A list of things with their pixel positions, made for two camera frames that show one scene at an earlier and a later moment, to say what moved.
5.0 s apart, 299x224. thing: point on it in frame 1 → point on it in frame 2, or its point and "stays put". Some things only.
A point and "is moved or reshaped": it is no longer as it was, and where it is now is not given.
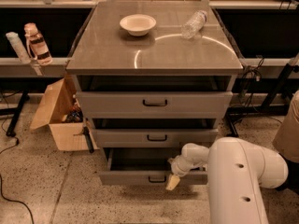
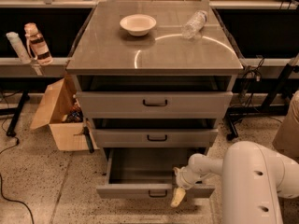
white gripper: (177, 168) → (183, 178)
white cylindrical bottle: (20, 49) stays put
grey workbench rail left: (16, 68) stays put
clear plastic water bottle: (192, 27) stays put
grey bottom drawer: (144, 166) is moved or reshaped
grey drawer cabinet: (152, 77) stays put
